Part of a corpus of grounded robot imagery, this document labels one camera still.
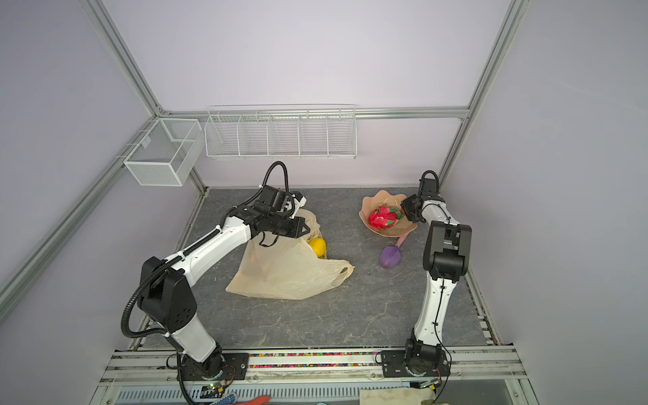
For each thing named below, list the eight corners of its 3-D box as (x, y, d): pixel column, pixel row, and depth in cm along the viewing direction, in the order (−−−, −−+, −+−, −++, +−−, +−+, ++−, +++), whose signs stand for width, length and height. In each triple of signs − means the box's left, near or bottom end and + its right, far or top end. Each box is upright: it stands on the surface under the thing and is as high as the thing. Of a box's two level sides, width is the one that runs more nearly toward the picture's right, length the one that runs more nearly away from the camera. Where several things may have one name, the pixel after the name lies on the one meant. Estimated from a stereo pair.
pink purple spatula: (376, 263, 98) (377, 261, 96) (390, 231, 107) (391, 228, 105) (394, 271, 95) (395, 268, 94) (406, 237, 105) (408, 234, 103)
